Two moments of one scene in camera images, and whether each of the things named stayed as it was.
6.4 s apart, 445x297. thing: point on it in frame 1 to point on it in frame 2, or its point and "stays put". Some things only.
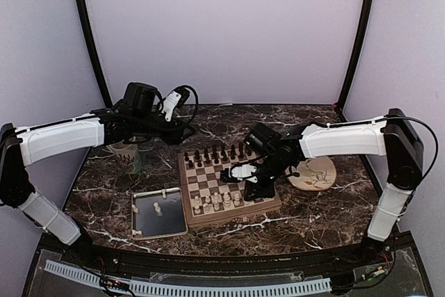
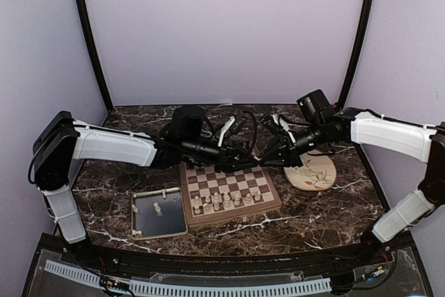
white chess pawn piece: [216, 205] stays put
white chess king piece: [236, 197] stays put
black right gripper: [259, 192] to [281, 151]
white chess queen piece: [227, 197] stays put
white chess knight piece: [206, 206] stays put
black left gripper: [173, 137] to [227, 159]
